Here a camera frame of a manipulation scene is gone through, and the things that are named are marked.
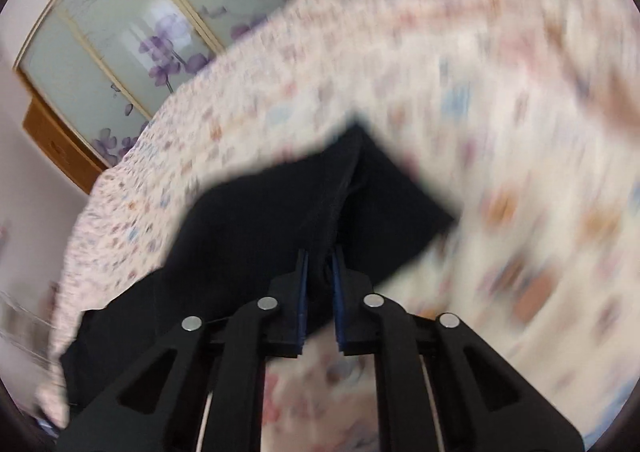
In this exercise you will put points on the black pants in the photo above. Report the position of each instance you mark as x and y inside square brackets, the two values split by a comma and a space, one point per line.
[250, 222]

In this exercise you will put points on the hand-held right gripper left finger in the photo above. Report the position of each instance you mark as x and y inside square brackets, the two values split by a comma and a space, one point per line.
[302, 304]

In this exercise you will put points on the wooden door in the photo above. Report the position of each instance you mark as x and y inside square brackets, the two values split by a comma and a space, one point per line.
[55, 142]

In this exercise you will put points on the printed animal blanket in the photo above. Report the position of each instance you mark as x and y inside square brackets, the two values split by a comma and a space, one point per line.
[450, 82]

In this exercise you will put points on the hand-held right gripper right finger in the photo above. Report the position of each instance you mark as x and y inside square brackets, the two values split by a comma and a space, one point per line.
[339, 307]

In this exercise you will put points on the floral sliding door wardrobe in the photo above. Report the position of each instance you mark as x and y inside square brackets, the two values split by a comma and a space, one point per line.
[125, 7]

